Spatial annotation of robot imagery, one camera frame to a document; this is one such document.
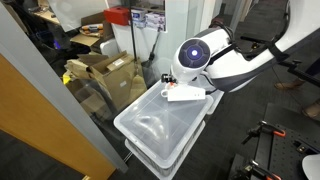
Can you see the large open cardboard box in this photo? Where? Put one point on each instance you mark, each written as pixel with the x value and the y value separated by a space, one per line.
pixel 116 76

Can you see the brown shoe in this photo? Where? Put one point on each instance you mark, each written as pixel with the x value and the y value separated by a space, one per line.
pixel 312 110
pixel 288 85

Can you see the grey door frame post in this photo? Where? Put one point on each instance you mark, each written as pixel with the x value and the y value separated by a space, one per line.
pixel 50 90

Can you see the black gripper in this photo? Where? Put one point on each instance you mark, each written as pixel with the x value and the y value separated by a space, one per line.
pixel 166 78

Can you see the flattened cardboard pieces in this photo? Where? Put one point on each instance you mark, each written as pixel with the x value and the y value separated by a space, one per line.
pixel 78 66

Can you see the small black connector block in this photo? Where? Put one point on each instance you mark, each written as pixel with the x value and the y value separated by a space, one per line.
pixel 300 146

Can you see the white board sheet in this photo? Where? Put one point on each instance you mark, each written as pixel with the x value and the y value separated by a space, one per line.
pixel 76 13

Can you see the cardboard box with orange items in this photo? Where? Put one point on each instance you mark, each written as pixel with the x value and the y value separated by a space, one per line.
pixel 90 33

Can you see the black perforated breadboard plate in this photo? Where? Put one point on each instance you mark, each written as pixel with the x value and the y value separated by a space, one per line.
pixel 286 150

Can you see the thin black pole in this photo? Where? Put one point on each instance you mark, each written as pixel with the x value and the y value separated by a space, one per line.
pixel 132 30

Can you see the white plastic container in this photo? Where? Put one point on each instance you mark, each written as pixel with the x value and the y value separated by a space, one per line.
pixel 109 47

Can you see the grey plastic storage bin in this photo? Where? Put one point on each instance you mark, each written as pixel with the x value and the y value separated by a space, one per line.
pixel 166 168

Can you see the red metal box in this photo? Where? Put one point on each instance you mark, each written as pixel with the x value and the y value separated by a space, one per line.
pixel 116 15

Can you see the orange wooden door panel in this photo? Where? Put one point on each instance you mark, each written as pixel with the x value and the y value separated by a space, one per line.
pixel 43 126

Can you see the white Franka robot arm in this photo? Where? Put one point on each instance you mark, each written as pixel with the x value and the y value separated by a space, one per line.
pixel 233 66

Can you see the white printed carton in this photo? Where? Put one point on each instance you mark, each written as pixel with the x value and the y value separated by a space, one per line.
pixel 155 21
pixel 138 18

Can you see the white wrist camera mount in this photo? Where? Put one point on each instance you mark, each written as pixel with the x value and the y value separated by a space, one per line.
pixel 186 94

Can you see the black camera stand bar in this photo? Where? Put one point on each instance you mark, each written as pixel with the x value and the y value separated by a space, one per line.
pixel 300 71

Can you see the translucent plastic storage bin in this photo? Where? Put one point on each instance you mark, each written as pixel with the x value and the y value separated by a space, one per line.
pixel 156 133

